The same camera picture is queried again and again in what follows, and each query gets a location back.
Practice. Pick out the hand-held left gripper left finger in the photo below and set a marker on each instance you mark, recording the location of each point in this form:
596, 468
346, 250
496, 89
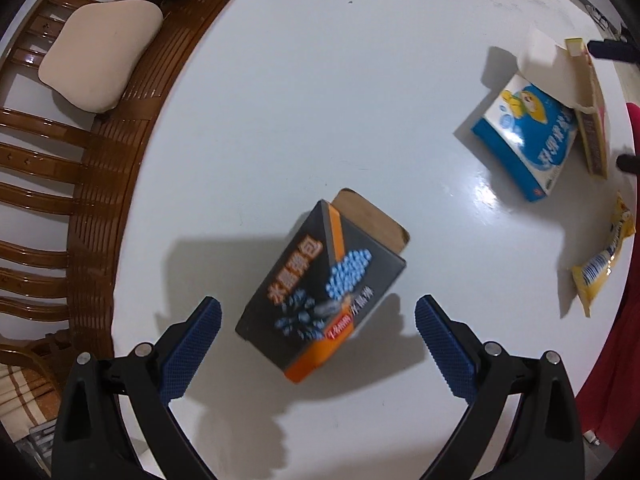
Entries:
192, 350

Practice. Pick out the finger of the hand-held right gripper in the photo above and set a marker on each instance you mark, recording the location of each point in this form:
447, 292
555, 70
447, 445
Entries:
627, 162
607, 49

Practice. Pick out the blue cartoon print box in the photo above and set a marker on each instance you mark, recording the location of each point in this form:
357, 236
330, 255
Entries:
525, 140

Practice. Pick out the cream striped curtain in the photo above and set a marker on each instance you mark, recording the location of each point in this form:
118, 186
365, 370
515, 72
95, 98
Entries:
20, 390

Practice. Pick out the person's right leg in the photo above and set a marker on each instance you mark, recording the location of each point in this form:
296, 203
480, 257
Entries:
633, 125

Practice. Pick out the grey radiator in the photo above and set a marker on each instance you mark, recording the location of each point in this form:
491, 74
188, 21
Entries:
40, 440

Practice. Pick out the person's left leg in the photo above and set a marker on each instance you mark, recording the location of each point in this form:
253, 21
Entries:
617, 360

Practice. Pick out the black box with orange edge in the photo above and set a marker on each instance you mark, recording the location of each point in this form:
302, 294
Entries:
320, 290

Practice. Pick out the beige back cushion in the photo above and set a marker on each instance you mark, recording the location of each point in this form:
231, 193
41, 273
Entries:
100, 55

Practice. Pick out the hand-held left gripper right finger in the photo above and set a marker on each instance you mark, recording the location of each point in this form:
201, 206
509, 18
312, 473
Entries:
445, 350

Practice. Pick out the brown wooden sofa bench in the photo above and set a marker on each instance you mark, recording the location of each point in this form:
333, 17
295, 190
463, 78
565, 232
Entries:
100, 185

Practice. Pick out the yellow snack wrapper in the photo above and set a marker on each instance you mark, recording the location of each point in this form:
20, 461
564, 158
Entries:
600, 265

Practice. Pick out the person's leg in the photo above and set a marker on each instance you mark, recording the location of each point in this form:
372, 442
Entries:
617, 360
633, 125

